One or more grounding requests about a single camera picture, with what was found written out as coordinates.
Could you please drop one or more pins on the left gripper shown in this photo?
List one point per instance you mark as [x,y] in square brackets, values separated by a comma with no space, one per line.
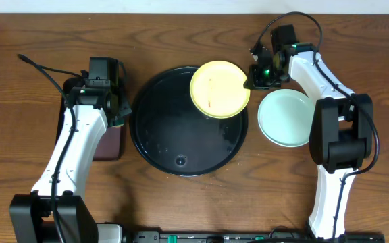
[125,107]

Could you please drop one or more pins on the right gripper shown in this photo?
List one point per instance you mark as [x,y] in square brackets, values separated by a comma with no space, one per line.
[253,83]

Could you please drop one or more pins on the yellow plate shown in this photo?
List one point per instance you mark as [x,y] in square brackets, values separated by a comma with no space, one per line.
[217,89]

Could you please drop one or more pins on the light green plate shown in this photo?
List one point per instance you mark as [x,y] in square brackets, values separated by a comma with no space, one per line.
[285,117]

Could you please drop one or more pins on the green sponge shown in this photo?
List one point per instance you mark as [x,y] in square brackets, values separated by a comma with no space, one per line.
[117,123]

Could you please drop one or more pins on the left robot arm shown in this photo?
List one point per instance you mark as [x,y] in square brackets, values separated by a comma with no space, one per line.
[54,210]

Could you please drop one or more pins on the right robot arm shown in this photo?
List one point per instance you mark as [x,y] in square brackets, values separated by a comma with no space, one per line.
[342,132]

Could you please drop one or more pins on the rectangular black tray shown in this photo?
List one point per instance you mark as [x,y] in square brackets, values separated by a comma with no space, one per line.
[111,146]

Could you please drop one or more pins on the round black tray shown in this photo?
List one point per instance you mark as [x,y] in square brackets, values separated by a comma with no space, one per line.
[173,136]

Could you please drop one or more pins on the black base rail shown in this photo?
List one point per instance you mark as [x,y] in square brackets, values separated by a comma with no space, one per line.
[278,234]

